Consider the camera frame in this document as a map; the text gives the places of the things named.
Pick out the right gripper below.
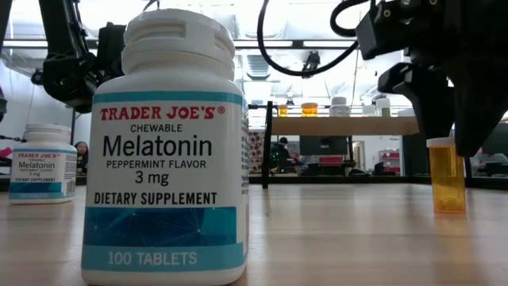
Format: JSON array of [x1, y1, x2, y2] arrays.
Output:
[[355, 0, 508, 158]]

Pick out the plain white pill bottle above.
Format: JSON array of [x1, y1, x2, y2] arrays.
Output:
[[329, 96, 351, 118]]

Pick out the white melatonin supplement bottle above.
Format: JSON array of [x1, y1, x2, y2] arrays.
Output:
[[81, 7, 250, 286], [8, 122, 79, 206]]

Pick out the wooden shelf black metal legs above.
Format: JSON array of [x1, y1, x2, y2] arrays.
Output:
[[260, 100, 421, 190]]

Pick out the black partition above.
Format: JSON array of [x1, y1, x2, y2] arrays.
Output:
[[402, 134, 432, 177]]

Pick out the red storage bins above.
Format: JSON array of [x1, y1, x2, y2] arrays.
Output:
[[379, 149, 402, 175]]

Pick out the black monitor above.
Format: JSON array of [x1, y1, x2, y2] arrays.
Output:
[[299, 135, 349, 157]]

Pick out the person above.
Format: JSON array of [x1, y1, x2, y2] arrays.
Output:
[[73, 141, 90, 175], [271, 137, 297, 175]]

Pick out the patterned curtain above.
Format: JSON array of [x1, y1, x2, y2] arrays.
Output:
[[248, 130, 266, 175]]

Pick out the black aluminium rig frame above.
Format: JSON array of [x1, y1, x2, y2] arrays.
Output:
[[0, 37, 508, 191]]

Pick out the black overhead camera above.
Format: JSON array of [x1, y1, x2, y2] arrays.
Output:
[[301, 51, 321, 79]]

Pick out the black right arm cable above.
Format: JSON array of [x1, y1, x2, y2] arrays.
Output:
[[256, 0, 372, 79]]

